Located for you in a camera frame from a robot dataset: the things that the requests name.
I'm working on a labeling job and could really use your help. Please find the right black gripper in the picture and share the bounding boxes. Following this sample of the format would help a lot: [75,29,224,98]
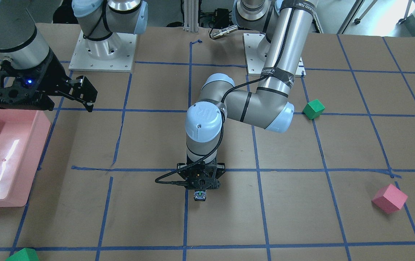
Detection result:
[0,49,98,112]

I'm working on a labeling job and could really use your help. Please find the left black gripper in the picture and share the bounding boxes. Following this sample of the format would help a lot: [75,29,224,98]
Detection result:
[178,161,226,191]

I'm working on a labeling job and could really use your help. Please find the yellow push button switch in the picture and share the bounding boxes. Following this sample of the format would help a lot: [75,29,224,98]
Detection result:
[193,190,206,202]

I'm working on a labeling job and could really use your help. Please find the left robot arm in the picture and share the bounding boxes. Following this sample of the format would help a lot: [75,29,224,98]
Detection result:
[169,0,318,191]

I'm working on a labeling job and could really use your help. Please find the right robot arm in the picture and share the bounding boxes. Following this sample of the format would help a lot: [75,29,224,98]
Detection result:
[0,0,98,112]

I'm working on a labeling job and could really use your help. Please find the pink plastic bin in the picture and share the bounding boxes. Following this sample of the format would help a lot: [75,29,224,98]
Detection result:
[0,109,51,207]

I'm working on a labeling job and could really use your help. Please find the green cube near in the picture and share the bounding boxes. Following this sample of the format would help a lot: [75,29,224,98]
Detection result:
[302,99,326,120]

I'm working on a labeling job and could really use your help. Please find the green cube by bin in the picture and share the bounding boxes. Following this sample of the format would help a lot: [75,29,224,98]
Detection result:
[6,248,40,261]

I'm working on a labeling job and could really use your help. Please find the pink cube far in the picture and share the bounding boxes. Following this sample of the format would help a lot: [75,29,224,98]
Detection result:
[372,184,408,214]

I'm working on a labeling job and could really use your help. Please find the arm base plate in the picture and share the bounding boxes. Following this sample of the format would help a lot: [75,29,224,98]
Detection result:
[69,32,138,73]
[243,33,306,76]

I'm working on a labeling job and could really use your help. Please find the aluminium frame post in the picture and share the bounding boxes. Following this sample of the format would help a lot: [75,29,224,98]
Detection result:
[182,0,200,34]

